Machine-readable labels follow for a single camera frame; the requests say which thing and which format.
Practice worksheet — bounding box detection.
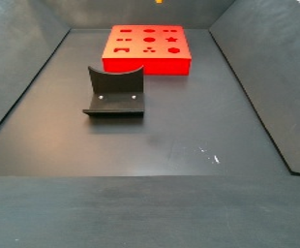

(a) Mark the black curved holder stand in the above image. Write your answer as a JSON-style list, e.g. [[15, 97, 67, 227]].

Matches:
[[82, 67, 145, 116]]

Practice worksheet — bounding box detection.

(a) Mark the red shape-sorter block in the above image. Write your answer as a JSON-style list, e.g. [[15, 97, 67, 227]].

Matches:
[[102, 25, 191, 76]]

